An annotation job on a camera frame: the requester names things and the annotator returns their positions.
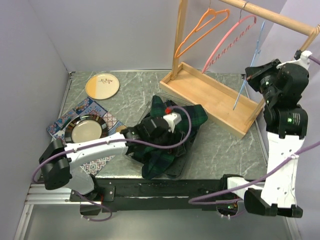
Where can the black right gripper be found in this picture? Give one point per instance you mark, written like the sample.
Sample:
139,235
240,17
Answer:
253,73

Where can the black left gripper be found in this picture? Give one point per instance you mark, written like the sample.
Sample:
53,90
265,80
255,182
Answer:
171,136

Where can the green plaid skirt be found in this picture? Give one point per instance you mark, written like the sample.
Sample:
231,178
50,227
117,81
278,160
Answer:
156,161

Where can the pink plastic hanger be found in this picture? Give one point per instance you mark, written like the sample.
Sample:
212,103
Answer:
236,48

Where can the orange plastic hanger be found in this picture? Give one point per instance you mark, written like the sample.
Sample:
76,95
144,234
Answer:
209,16

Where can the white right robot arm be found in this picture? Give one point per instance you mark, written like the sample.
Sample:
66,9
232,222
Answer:
281,85

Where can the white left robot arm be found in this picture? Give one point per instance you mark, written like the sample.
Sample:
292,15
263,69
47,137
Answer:
60,163

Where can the clear plastic bin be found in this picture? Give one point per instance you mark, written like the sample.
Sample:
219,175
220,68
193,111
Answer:
157,107

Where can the wooden clothes rack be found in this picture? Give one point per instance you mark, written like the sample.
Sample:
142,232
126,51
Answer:
224,106

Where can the copper measuring cup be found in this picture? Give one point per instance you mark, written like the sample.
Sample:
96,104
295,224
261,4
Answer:
120,128

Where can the dark rimmed plate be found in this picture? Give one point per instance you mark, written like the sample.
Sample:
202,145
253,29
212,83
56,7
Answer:
85,128

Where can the cream round plate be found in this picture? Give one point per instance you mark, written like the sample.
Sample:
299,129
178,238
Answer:
102,86

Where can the patterned placemat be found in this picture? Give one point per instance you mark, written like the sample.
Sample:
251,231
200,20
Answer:
86,107

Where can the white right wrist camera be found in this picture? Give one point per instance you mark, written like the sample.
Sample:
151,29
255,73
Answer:
301,58

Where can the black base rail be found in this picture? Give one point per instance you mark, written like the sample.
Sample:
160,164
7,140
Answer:
136,194

